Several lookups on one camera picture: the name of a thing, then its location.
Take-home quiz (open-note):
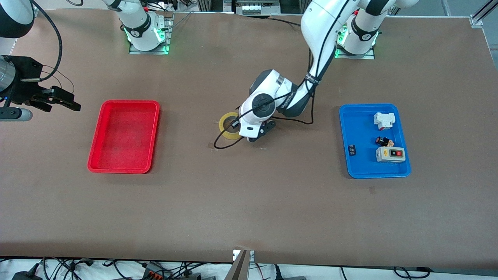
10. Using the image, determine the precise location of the grey switch box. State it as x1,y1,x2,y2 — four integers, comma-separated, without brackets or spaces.
375,147,406,164

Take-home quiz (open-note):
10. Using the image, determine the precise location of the black power adapter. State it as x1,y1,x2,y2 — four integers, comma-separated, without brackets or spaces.
12,271,43,280

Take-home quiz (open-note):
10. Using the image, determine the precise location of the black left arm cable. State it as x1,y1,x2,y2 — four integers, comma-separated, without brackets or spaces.
213,0,351,150

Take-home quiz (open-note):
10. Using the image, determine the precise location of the white terminal block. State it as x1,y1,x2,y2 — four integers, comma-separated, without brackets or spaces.
236,1,281,15

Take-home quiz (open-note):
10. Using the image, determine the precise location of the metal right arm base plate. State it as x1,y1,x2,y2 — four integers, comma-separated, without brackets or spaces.
129,12,172,55

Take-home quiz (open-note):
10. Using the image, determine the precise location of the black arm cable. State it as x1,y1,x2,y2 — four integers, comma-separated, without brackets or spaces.
213,0,351,150
19,0,63,81

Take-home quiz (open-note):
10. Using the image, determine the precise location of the blue plastic tray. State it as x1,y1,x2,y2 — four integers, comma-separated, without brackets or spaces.
339,103,412,179

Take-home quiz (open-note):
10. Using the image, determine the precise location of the black cable tangle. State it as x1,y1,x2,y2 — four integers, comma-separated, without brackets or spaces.
0,257,218,280

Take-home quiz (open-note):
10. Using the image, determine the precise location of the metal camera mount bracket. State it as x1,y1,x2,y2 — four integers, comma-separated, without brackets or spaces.
224,249,255,280

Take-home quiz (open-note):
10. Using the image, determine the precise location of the yellow tape roll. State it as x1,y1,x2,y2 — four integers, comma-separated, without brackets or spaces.
218,112,242,140

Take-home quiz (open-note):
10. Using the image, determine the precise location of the black cable on table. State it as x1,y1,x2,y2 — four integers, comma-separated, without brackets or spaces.
268,16,305,27

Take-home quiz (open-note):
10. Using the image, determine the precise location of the aluminium corner profile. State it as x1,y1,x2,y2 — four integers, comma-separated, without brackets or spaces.
470,0,498,27

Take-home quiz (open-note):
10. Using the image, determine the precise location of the red plastic tray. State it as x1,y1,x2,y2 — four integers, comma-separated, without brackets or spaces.
87,100,161,174

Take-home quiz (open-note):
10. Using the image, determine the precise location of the aluminium frame rack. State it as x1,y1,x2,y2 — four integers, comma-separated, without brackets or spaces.
196,0,312,16

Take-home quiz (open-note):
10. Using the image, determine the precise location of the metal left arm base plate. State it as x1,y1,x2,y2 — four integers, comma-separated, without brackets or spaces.
335,46,375,60

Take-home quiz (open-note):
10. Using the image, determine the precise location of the black cable loop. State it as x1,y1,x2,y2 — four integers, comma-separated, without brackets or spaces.
393,266,430,279

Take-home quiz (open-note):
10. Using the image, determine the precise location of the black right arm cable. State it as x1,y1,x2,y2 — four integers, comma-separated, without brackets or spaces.
19,0,63,81

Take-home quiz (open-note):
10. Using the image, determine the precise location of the orange connector box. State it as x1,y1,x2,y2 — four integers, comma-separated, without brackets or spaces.
142,262,172,280

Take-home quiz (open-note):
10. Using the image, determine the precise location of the white circuit breaker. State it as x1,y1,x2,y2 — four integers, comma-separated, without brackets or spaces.
373,112,396,131

